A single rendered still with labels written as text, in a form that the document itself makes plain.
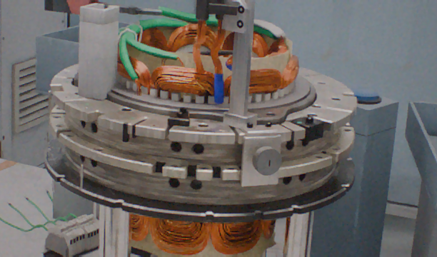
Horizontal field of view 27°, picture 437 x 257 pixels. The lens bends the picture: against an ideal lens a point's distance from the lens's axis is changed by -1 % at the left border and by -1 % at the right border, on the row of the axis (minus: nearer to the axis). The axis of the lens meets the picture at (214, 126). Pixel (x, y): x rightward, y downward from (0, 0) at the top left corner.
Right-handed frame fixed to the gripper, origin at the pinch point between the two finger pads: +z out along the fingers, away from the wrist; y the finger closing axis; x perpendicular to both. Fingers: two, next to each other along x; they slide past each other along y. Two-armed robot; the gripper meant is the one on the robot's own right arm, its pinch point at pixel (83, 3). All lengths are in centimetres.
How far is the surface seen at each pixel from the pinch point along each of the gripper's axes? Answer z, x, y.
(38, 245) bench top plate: 39.8, -11.6, -19.9
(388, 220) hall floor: 120, 46, -239
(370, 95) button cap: 12.0, 31.1, -23.3
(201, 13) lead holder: -3.6, 15.5, 13.8
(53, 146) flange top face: 15.0, -1.2, 4.0
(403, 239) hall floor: 119, 51, -222
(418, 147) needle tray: 11.5, 37.1, -3.7
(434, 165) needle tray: 9.8, 38.2, 6.5
